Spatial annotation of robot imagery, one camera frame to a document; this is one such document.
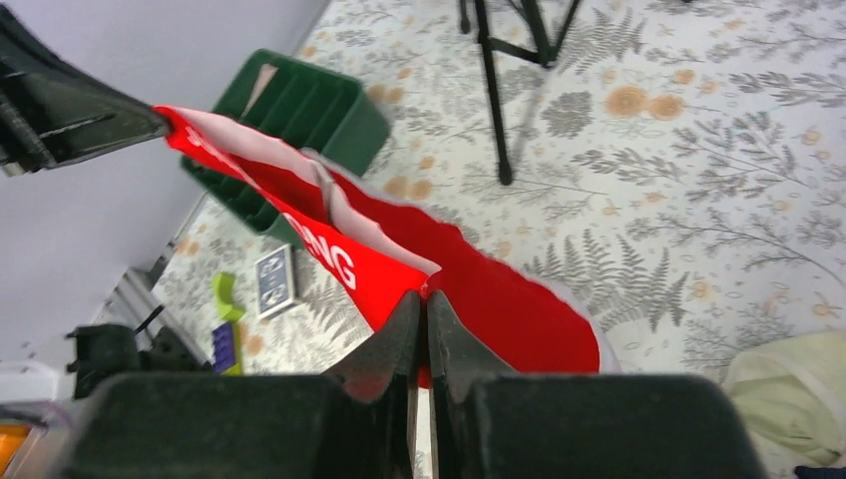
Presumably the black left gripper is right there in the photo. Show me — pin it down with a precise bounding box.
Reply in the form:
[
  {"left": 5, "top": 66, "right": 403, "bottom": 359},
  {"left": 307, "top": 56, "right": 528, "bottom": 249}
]
[{"left": 1, "top": 6, "right": 170, "bottom": 177}]

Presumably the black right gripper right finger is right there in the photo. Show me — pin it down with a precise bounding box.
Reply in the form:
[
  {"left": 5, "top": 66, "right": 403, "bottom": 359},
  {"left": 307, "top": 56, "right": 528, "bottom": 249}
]
[{"left": 427, "top": 292, "right": 765, "bottom": 478}]

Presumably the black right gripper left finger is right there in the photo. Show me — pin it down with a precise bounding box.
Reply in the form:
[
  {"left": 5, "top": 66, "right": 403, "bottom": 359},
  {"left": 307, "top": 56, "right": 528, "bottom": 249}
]
[{"left": 59, "top": 291, "right": 421, "bottom": 478}]

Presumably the red underwear white trim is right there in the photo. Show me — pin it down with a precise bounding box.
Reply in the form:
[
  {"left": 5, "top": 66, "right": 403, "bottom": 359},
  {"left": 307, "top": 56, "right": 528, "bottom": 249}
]
[{"left": 158, "top": 106, "right": 620, "bottom": 374}]

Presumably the purple and green block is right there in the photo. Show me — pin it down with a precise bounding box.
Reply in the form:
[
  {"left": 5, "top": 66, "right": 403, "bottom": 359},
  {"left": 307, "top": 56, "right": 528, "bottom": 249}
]
[{"left": 211, "top": 321, "right": 242, "bottom": 375}]

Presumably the lime green plastic piece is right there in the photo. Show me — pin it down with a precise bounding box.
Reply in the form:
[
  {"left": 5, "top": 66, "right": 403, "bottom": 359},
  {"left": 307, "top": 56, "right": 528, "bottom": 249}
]
[{"left": 211, "top": 271, "right": 245, "bottom": 322}]

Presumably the blue playing card box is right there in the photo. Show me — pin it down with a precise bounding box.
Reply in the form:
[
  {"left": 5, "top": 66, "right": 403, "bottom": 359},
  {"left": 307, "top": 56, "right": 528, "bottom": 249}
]
[{"left": 254, "top": 244, "right": 298, "bottom": 319}]

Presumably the green plastic divided tray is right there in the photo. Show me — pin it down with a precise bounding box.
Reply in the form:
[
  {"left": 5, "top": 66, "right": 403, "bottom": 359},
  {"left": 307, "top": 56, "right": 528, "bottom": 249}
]
[{"left": 181, "top": 49, "right": 390, "bottom": 247}]

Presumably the pale yellow-green garment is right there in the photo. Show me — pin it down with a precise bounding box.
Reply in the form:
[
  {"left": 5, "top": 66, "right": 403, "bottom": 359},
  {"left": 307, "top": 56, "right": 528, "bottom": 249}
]
[{"left": 722, "top": 330, "right": 845, "bottom": 478}]

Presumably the floral patterned table mat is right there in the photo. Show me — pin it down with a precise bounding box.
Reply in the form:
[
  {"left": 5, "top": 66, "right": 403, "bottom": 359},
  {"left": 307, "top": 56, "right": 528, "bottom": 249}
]
[{"left": 300, "top": 1, "right": 845, "bottom": 382}]

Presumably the black music stand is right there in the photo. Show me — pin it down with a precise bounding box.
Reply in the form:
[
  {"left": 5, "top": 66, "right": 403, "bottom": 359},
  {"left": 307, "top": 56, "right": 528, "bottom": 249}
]
[{"left": 457, "top": 0, "right": 585, "bottom": 188}]

